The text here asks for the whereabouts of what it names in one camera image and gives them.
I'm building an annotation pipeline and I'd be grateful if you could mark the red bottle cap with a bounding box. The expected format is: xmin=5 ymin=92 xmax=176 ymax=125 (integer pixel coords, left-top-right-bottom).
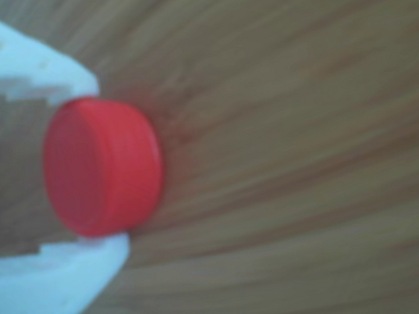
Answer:
xmin=33 ymin=86 xmax=174 ymax=245

